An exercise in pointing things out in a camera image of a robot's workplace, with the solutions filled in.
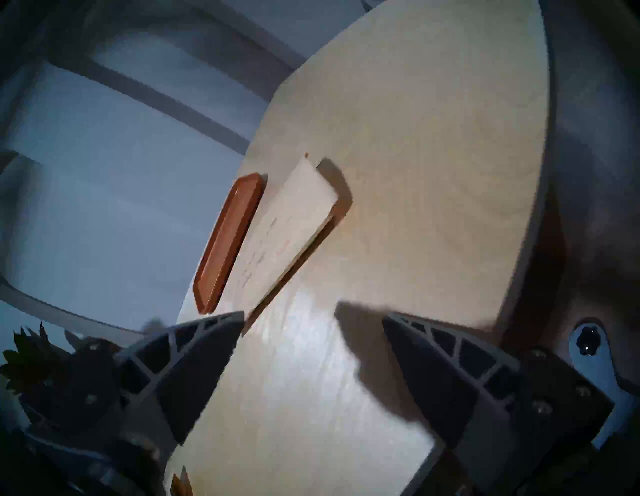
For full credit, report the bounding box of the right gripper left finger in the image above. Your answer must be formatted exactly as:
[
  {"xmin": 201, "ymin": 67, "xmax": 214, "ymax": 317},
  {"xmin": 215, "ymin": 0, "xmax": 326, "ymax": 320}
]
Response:
[{"xmin": 20, "ymin": 311, "xmax": 246, "ymax": 451}]

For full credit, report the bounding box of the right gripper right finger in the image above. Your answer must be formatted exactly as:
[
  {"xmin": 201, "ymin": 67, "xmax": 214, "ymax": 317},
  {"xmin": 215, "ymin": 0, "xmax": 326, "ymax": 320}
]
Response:
[{"xmin": 382, "ymin": 312, "xmax": 616, "ymax": 491}]

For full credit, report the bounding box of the plain brown envelope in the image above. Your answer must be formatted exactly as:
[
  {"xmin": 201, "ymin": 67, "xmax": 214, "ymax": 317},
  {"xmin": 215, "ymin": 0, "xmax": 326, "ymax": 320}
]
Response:
[{"xmin": 220, "ymin": 156, "xmax": 341, "ymax": 326}]

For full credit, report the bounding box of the orange tray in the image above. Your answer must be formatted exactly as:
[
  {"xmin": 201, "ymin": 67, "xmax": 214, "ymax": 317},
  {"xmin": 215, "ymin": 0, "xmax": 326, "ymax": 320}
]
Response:
[{"xmin": 192, "ymin": 172, "xmax": 267, "ymax": 315}]

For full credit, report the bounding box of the black base knob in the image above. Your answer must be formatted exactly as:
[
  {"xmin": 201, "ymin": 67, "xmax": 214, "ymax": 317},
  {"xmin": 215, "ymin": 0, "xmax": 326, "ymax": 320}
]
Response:
[{"xmin": 576, "ymin": 327, "xmax": 601, "ymax": 357}]

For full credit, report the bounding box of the tall green leafy plant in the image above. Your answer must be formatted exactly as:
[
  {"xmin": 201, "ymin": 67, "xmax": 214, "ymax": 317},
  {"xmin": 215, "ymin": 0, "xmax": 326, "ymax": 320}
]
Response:
[{"xmin": 0, "ymin": 322, "xmax": 66, "ymax": 396}]

